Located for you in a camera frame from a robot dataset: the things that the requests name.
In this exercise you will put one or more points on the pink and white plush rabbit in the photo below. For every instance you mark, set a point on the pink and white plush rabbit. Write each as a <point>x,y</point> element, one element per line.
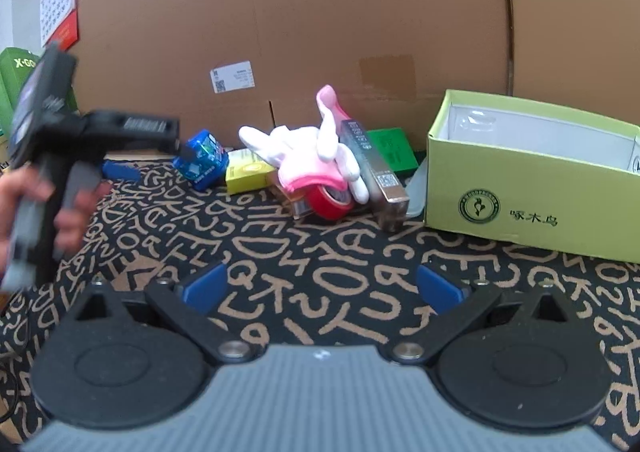
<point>305,147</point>

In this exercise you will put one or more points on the green printed carton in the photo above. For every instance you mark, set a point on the green printed carton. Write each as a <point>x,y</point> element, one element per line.
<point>12,77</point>

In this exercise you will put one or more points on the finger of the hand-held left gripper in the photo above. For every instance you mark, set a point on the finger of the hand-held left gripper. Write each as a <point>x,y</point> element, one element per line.
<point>121,171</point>
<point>189,151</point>

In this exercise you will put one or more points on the red tape roll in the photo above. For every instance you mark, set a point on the red tape roll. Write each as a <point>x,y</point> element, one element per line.
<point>327,202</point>

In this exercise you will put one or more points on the small yellow box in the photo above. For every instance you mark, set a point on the small yellow box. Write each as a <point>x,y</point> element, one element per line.
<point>247,177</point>

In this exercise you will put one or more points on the yellow-green cardboard box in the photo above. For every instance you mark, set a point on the yellow-green cardboard box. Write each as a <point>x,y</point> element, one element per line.
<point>525,202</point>

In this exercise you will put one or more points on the large brown cardboard box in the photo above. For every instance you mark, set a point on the large brown cardboard box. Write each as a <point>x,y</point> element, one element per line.
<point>350,22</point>

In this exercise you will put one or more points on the small green box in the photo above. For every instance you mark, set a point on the small green box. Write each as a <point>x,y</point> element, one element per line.
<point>395,147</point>

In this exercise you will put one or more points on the small blue box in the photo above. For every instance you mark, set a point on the small blue box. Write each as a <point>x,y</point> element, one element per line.
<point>202,165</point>

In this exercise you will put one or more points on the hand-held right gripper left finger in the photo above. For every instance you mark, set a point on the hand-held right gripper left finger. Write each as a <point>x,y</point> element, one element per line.
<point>207,284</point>

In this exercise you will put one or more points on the long metallic grey box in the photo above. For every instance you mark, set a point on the long metallic grey box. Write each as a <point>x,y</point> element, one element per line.
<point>377,172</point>

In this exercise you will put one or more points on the black letter-printed cloth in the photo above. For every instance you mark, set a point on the black letter-printed cloth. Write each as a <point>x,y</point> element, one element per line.
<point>310,262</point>

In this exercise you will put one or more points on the person's left hand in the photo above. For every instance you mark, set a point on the person's left hand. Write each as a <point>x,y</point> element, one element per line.
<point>10,212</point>

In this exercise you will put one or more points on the white shipping label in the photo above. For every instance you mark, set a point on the white shipping label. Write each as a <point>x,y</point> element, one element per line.
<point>233,78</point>

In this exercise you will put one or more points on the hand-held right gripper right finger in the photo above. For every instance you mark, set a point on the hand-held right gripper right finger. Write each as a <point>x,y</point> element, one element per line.
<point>437,289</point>

